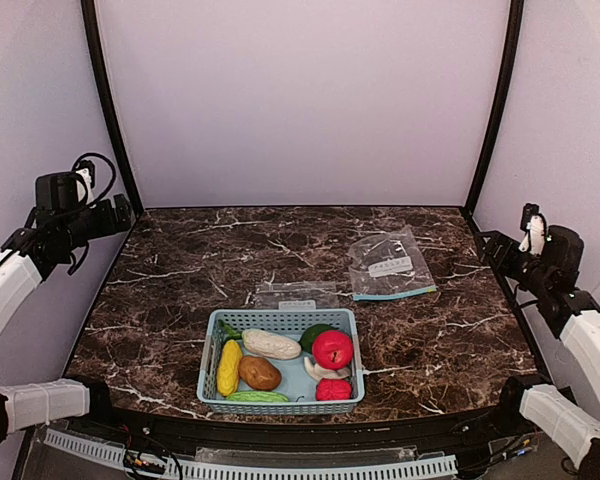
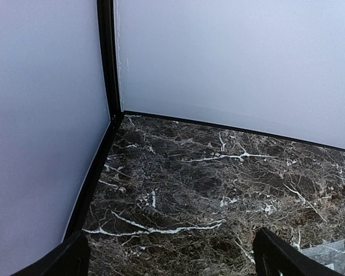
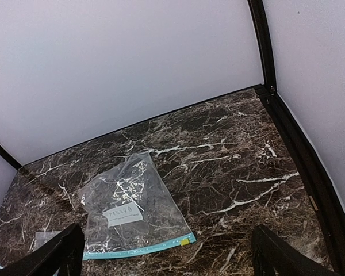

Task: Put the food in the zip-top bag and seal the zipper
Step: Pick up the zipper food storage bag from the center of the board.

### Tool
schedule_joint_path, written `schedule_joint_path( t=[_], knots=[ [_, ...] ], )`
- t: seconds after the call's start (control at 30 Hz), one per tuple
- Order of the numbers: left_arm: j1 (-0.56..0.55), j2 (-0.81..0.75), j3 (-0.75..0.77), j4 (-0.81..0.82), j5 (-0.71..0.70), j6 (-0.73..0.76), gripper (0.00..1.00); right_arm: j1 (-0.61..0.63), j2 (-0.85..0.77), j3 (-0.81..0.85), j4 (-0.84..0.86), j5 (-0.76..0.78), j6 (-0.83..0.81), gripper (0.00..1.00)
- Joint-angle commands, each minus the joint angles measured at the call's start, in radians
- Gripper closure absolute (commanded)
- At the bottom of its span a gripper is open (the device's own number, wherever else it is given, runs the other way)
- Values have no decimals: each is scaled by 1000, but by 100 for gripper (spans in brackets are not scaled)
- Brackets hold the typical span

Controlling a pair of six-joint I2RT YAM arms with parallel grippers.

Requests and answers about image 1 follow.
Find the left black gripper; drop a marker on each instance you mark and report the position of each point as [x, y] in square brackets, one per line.
[121, 212]

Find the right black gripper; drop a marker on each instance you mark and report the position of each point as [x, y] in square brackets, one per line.
[493, 246]

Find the clear zip top bag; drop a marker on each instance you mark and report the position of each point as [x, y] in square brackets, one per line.
[388, 266]

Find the clear zip bag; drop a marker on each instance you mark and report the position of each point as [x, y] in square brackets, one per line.
[305, 295]
[388, 266]

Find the white bitter gourd toy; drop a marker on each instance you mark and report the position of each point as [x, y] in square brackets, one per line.
[271, 345]

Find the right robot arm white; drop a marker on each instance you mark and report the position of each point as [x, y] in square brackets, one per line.
[546, 265]

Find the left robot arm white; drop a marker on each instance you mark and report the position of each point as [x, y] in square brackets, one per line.
[27, 258]

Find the yellow corn toy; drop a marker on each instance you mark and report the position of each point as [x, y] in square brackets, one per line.
[227, 375]

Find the red apple toy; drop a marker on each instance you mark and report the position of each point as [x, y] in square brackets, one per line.
[333, 350]

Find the green round fruit toy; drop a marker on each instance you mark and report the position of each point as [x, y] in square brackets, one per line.
[310, 335]

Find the brown potato toy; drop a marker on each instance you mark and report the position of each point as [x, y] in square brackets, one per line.
[259, 373]

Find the white mushroom toy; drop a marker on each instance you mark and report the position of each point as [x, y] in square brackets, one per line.
[318, 373]

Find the red raspberry toy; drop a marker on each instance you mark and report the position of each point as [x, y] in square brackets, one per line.
[333, 390]

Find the green cucumber toy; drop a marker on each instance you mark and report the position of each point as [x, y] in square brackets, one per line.
[255, 396]

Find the light blue plastic basket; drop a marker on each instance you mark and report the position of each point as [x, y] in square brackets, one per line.
[296, 394]

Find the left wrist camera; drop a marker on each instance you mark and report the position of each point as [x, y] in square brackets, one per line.
[84, 169]

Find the black aluminium frame rail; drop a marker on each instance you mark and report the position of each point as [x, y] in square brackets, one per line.
[449, 432]

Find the left black frame post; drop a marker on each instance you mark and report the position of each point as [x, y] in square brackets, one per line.
[106, 100]

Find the black frame post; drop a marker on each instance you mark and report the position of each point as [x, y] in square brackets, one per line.
[106, 100]
[505, 73]

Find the grey slotted cable duct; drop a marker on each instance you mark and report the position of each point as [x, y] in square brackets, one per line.
[208, 463]

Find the right black frame post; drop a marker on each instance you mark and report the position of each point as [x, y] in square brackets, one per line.
[505, 73]

